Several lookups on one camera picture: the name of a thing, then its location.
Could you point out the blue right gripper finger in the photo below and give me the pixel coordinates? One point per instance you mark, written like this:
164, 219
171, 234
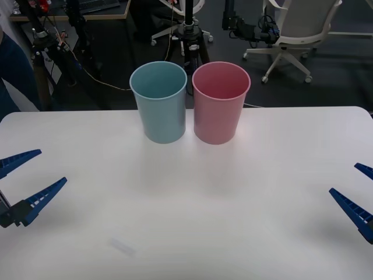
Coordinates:
366, 170
354, 211

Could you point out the white office chair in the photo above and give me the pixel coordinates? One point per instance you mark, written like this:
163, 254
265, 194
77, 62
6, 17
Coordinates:
300, 26

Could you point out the black tripod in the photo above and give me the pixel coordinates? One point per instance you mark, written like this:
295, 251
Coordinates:
40, 35
189, 29

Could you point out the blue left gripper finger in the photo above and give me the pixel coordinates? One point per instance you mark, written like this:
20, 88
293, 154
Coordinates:
17, 161
38, 202

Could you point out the pink plastic bin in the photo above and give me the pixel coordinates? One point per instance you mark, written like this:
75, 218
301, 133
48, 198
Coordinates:
217, 122

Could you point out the wood-edged desk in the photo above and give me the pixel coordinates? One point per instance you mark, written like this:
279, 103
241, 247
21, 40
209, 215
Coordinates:
96, 13

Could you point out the standing person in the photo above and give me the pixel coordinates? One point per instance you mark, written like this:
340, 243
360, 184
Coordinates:
14, 73

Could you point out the pale blue plastic bin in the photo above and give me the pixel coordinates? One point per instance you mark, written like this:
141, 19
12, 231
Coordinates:
163, 119

